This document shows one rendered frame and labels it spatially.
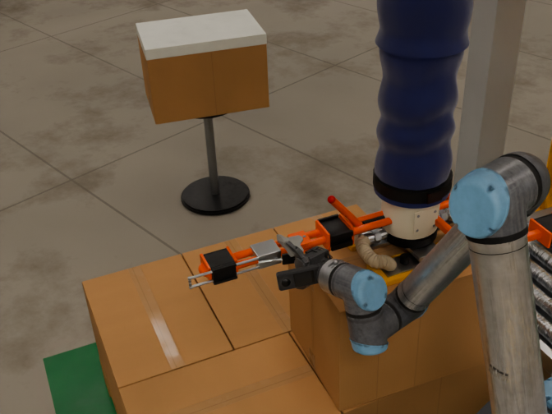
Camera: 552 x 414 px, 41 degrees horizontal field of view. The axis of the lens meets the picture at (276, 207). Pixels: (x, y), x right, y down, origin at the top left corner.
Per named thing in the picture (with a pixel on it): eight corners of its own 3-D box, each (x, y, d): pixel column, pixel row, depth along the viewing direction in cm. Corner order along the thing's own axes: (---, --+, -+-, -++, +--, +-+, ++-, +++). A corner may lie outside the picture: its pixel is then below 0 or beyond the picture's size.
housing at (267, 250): (273, 250, 209) (272, 237, 206) (282, 264, 203) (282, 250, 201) (250, 257, 206) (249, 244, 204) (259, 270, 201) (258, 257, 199)
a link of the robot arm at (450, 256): (544, 124, 146) (394, 288, 197) (508, 143, 139) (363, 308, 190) (586, 167, 142) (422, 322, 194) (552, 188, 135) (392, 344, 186)
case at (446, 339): (441, 284, 270) (451, 193, 248) (506, 356, 239) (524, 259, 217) (290, 328, 254) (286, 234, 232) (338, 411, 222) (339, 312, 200)
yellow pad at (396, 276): (462, 238, 226) (464, 225, 224) (482, 256, 219) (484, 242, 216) (365, 269, 216) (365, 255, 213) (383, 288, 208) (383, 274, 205)
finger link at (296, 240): (290, 228, 202) (310, 252, 197) (273, 236, 199) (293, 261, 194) (292, 222, 199) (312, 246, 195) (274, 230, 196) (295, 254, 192)
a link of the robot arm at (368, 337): (402, 342, 183) (396, 298, 179) (371, 364, 176) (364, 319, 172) (374, 333, 190) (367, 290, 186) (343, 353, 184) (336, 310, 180)
